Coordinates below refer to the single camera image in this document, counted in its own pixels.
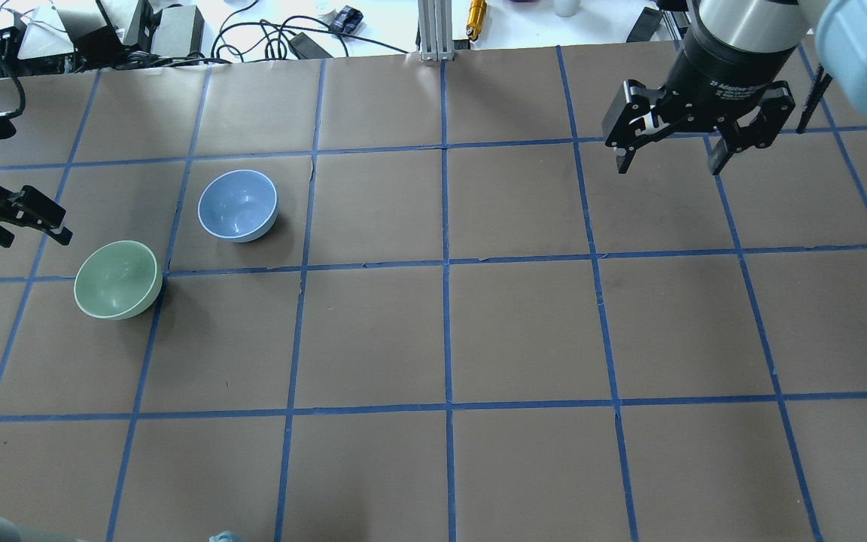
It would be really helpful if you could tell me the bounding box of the blue ceramic bowl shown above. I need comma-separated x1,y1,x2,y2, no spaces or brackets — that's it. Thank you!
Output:
196,169,279,243

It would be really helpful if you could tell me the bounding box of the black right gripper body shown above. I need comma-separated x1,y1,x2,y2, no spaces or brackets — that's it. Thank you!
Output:
620,23,796,144

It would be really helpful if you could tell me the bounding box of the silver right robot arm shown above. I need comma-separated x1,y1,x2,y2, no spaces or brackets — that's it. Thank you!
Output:
602,1,867,175

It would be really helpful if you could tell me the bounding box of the green ceramic bowl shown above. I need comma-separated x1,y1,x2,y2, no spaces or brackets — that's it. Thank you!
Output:
73,240,164,321

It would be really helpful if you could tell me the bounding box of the black power adapter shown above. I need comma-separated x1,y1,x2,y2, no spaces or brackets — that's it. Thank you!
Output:
287,33,333,59

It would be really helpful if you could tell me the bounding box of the yellow cylindrical tool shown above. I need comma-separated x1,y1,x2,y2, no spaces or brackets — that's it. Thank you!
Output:
464,0,488,41

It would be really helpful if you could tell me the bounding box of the black smartphone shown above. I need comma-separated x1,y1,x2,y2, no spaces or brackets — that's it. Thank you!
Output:
625,7,663,42

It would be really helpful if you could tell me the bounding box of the aluminium frame post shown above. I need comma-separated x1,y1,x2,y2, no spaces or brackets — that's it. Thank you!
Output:
417,0,455,62

